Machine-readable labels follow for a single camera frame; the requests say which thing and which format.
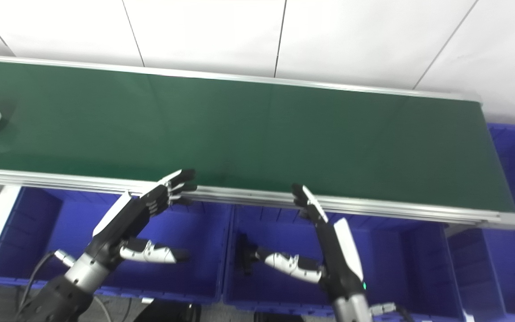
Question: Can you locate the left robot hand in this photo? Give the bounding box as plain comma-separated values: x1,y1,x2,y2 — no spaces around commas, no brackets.
89,169,198,270

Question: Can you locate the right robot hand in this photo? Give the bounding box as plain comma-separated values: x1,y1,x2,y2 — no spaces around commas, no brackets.
238,183,368,301

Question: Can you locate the green conveyor belt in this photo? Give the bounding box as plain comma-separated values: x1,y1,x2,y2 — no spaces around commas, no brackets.
0,59,515,212
0,54,515,231

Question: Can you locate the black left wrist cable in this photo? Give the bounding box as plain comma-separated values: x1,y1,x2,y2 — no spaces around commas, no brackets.
17,250,77,316

